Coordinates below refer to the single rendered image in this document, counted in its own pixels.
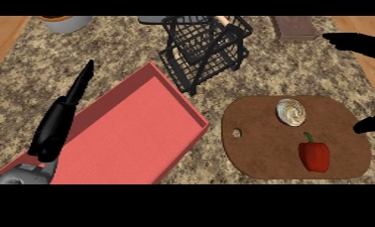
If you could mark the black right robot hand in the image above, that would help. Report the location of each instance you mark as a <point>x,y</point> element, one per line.
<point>353,41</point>

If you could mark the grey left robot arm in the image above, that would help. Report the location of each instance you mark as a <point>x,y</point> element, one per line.
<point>22,173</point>

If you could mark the brown wooden cutting board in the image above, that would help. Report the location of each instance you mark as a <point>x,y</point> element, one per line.
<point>273,153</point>

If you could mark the brown rectangular block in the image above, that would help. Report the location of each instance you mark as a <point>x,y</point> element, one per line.
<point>294,28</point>

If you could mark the red bell pepper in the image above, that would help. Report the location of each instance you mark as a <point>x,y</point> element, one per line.
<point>314,155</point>

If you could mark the flat grey object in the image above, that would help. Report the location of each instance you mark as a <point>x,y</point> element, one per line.
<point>150,19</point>

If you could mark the red rectangular tray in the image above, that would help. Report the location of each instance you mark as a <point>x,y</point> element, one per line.
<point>131,132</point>

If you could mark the grey pot with orange contents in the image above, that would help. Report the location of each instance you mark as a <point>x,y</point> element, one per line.
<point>65,24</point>

